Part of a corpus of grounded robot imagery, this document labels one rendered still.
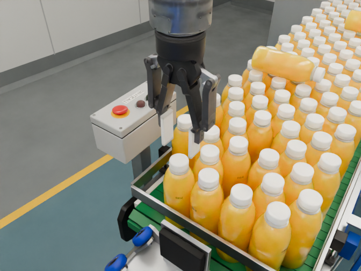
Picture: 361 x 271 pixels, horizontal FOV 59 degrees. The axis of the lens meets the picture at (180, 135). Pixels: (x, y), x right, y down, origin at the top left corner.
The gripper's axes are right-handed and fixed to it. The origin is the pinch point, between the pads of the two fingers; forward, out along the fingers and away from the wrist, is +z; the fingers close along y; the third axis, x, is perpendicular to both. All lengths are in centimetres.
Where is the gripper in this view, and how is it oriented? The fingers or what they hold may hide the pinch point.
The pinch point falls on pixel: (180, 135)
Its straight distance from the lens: 59.1
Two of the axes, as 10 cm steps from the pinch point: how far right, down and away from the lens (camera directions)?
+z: 0.0, 7.8, 6.3
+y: 8.1, 3.7, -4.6
